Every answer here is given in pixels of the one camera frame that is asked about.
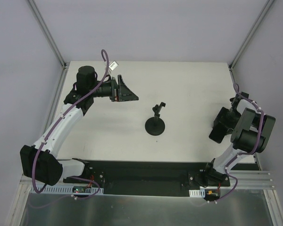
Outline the black smartphone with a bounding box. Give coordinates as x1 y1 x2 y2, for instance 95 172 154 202
208 123 229 144

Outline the black phone stand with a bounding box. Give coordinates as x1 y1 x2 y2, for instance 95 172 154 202
145 102 166 136

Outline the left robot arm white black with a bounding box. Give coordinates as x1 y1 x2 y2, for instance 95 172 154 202
20 65 139 186

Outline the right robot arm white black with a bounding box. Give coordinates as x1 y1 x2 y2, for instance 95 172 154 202
194 92 275 187

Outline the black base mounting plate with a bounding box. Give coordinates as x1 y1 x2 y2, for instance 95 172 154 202
63 160 230 197

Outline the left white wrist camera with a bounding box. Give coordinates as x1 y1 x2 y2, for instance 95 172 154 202
105 61 119 72

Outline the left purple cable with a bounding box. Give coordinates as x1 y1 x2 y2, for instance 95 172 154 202
32 49 116 194

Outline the right white cable duct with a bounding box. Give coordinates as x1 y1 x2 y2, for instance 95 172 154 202
189 189 205 198

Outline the white cable duct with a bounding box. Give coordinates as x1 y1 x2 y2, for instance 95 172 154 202
42 185 104 195
189 189 205 198

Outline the left aluminium frame post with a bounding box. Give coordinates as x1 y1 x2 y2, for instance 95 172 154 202
26 0 67 69

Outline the aluminium frame post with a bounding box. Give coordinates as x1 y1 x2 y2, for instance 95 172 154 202
228 0 276 71
26 0 67 69

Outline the right aluminium frame post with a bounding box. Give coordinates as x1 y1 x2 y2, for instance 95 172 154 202
228 0 276 71

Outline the left white cable duct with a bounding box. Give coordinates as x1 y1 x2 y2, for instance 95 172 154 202
42 185 104 195

